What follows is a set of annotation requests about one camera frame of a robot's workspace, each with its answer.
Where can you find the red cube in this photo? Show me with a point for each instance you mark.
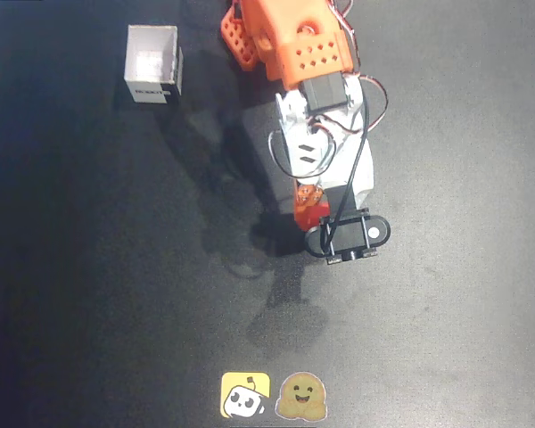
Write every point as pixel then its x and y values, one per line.
pixel 311 219

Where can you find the orange and white robot arm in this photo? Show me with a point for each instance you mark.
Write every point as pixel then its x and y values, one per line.
pixel 294 35

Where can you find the hugging face emoji sticker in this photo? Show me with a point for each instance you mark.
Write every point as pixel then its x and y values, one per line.
pixel 301 397

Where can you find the yellow robot face sticker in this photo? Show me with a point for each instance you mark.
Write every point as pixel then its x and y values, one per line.
pixel 245 394

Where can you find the white open cardboard box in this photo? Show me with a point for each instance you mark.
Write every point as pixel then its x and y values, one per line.
pixel 151 58

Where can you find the black gripper-mounted camera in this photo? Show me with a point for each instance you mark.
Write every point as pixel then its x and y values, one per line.
pixel 352 234

